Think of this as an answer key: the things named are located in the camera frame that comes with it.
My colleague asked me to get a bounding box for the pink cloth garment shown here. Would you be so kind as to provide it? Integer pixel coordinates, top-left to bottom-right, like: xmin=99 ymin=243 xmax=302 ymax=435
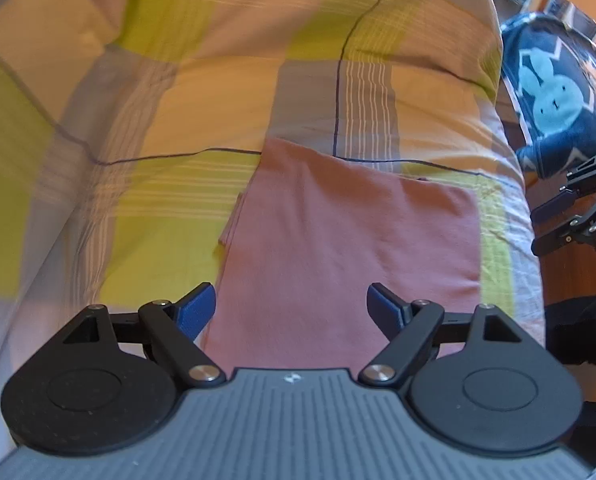
xmin=203 ymin=139 xmax=481 ymax=372

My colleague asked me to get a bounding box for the blue rabbit print blanket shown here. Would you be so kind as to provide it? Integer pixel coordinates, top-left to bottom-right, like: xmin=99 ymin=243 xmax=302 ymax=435
xmin=500 ymin=12 xmax=596 ymax=179

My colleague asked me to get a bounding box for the plaid bed sheet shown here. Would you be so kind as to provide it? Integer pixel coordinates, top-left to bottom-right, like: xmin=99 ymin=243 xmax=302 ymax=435
xmin=0 ymin=0 xmax=545 ymax=460

